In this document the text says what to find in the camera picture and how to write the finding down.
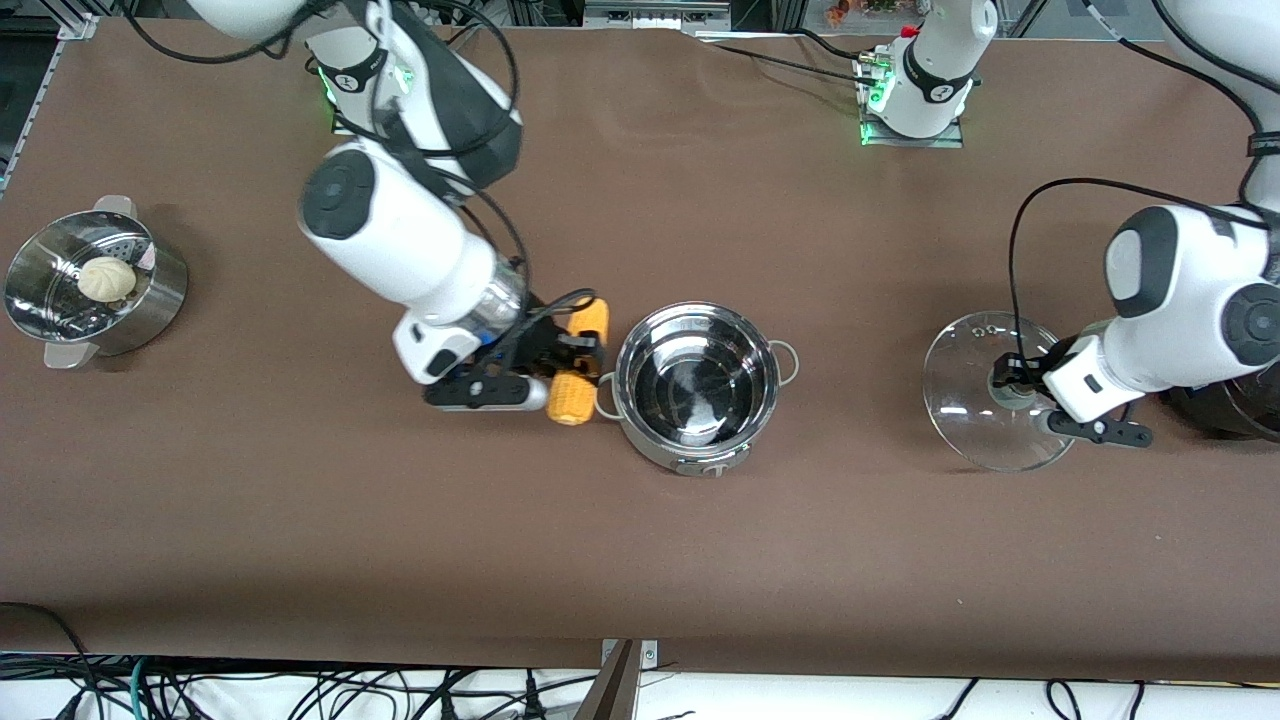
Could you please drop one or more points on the glass pot lid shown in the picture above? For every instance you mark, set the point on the glass pot lid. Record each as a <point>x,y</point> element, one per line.
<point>960,400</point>

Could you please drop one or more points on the yellow corn cob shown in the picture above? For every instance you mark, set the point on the yellow corn cob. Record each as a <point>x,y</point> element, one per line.
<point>572,402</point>

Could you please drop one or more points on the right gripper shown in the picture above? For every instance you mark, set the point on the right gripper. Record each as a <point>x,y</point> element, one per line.
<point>541,345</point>

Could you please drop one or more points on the small orange object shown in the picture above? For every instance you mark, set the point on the small orange object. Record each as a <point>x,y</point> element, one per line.
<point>837,10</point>

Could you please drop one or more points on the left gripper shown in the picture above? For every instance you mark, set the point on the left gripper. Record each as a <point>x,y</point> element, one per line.
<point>1031,371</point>

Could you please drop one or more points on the white steamed bun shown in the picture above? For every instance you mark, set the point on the white steamed bun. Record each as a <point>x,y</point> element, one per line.
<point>106,282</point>

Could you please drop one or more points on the grey device panel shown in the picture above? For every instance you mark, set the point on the grey device panel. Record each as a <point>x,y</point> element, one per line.
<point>655,14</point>

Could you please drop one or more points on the brown table cover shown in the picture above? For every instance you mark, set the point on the brown table cover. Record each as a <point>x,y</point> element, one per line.
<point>700,200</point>

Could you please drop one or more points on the small metal table bracket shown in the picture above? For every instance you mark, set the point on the small metal table bracket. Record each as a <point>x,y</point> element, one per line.
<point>650,655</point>

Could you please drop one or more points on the dark camera pole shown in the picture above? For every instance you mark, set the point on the dark camera pole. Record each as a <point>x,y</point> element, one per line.
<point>612,695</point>

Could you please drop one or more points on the steel steamer pot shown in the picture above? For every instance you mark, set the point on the steel steamer pot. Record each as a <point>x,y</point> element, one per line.
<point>160,300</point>

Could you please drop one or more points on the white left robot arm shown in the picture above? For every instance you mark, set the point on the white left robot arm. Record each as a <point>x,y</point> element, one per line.
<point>1180,280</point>

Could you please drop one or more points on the black rice cooker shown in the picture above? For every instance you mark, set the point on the black rice cooker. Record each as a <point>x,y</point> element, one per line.
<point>1230,418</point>

